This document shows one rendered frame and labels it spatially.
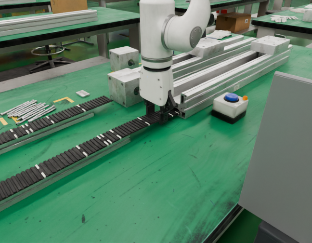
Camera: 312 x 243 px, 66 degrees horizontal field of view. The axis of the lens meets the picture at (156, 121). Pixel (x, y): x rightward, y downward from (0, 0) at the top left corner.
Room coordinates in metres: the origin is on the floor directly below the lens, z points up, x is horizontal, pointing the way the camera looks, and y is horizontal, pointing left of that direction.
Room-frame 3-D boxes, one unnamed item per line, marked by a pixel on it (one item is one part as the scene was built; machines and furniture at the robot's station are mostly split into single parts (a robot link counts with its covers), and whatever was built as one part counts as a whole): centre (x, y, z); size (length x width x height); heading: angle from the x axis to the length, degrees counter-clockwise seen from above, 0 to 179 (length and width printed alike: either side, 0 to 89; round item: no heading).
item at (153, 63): (0.64, 0.00, 0.98); 0.09 x 0.08 x 0.03; 44
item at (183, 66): (1.10, -0.22, 0.82); 0.80 x 0.10 x 0.09; 134
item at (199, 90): (0.96, -0.35, 0.82); 0.80 x 0.10 x 0.09; 134
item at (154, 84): (0.63, 0.00, 0.92); 0.10 x 0.07 x 0.11; 44
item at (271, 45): (1.14, -0.53, 0.87); 0.16 x 0.11 x 0.07; 134
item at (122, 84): (0.79, 0.10, 0.83); 0.12 x 0.09 x 0.10; 44
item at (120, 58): (1.08, 0.14, 0.83); 0.11 x 0.10 x 0.10; 39
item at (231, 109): (0.68, -0.23, 0.81); 0.10 x 0.08 x 0.06; 44
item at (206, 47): (1.10, -0.22, 0.87); 0.16 x 0.11 x 0.07; 134
